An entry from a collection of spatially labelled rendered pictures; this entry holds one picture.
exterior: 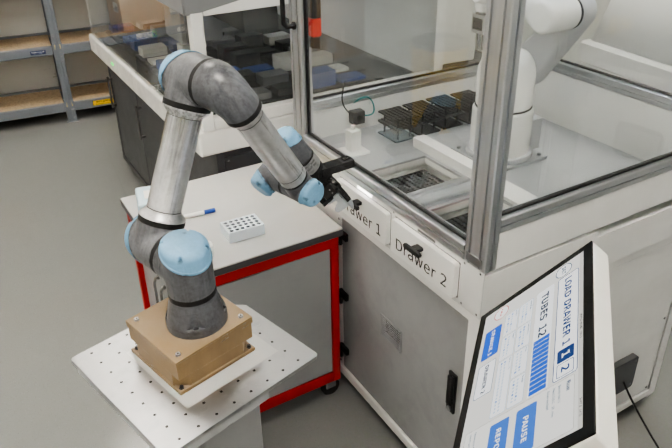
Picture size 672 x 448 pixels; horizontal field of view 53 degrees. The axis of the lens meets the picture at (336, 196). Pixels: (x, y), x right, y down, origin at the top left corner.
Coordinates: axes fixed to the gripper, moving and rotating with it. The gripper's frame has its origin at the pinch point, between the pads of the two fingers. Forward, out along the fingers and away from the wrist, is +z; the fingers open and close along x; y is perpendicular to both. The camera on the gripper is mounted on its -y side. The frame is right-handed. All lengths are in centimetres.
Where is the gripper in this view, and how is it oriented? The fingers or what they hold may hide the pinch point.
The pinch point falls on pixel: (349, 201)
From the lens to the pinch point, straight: 209.9
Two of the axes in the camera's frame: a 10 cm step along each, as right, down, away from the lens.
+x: 5.1, 3.9, -7.6
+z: 5.0, 5.8, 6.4
